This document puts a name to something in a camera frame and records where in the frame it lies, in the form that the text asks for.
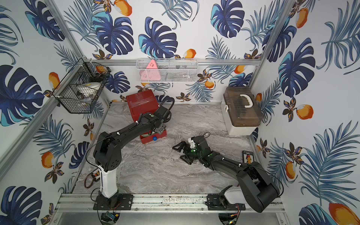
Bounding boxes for brown lidded storage box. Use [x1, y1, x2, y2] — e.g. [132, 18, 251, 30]
[221, 86, 263, 137]

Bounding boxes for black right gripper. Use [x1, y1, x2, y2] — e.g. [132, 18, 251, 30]
[172, 142, 203, 163]

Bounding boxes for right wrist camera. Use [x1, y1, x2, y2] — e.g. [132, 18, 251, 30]
[188, 138, 196, 150]

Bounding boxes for red three-drawer box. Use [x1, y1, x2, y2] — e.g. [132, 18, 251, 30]
[126, 90, 167, 144]

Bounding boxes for pink triangle object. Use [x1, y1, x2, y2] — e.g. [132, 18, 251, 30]
[139, 60, 161, 82]

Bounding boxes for black wire basket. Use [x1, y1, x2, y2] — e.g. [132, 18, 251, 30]
[52, 58, 111, 114]

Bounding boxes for right yellow connector board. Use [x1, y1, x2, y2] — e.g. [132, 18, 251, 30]
[242, 151, 254, 164]

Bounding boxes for clear mesh wall shelf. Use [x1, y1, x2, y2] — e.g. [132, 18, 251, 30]
[136, 58, 198, 83]

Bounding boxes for white object in basket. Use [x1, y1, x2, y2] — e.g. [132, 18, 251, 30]
[76, 82, 101, 99]

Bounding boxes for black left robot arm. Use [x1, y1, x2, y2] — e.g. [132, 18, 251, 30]
[93, 106, 171, 200]

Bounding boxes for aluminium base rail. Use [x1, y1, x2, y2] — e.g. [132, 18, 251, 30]
[56, 193, 286, 213]

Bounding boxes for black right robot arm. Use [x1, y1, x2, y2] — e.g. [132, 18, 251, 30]
[172, 136, 280, 213]

